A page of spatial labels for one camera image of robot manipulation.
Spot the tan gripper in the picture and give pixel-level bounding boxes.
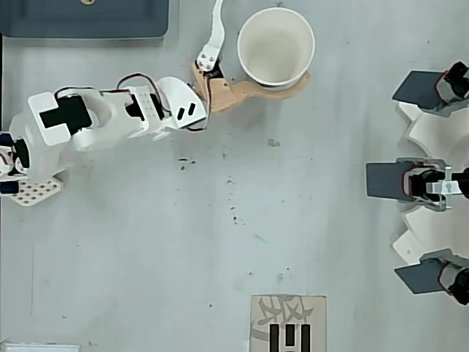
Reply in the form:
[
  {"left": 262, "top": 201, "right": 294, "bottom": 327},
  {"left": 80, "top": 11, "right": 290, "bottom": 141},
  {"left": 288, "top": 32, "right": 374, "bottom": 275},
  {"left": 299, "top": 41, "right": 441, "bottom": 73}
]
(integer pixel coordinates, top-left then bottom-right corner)
[{"left": 188, "top": 0, "right": 313, "bottom": 115}]

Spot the black paper cup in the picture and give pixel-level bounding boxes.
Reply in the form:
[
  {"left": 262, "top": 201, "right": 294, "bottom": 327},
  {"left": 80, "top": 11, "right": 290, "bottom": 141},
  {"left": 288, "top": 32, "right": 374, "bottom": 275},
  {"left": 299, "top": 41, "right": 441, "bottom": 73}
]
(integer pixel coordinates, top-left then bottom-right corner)
[{"left": 237, "top": 7, "right": 316, "bottom": 91}]

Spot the grey paddle actuator unit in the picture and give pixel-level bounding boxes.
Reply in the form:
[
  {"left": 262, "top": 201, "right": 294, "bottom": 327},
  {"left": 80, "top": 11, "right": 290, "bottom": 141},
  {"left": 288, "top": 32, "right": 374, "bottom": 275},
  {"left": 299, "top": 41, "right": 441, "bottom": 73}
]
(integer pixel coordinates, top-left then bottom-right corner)
[
  {"left": 394, "top": 249, "right": 469, "bottom": 307},
  {"left": 391, "top": 60, "right": 469, "bottom": 118},
  {"left": 365, "top": 157, "right": 469, "bottom": 213}
]

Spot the grey plastic tray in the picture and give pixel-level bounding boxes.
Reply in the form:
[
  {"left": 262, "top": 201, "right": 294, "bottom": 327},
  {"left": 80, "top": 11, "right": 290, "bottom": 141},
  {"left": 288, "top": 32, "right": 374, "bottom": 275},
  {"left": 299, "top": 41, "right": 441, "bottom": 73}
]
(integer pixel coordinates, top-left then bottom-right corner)
[{"left": 0, "top": 0, "right": 170, "bottom": 38}]

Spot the white round machine base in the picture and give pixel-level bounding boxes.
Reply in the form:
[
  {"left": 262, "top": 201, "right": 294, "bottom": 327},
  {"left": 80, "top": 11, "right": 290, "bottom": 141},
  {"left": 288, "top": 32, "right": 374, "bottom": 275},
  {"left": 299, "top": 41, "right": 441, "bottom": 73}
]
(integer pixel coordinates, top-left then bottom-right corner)
[{"left": 390, "top": 100, "right": 469, "bottom": 268}]

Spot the printed cardboard card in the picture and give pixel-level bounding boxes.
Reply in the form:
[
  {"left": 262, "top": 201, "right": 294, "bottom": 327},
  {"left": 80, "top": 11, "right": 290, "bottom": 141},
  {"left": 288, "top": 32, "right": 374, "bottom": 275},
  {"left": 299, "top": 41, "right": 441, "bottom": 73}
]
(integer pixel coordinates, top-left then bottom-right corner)
[{"left": 250, "top": 294, "right": 328, "bottom": 352}]

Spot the red black servo cable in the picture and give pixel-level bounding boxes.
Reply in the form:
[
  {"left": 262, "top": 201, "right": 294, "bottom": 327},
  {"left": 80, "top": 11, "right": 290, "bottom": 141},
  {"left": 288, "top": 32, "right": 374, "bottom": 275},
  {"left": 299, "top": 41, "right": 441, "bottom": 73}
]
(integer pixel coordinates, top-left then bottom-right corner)
[{"left": 116, "top": 73, "right": 173, "bottom": 122}]

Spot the white perforated base plate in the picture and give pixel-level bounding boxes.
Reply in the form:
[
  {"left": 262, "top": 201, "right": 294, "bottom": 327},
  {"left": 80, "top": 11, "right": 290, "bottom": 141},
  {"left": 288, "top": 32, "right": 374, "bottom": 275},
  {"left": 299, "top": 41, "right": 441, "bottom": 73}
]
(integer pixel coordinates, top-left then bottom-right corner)
[{"left": 10, "top": 175, "right": 66, "bottom": 208}]

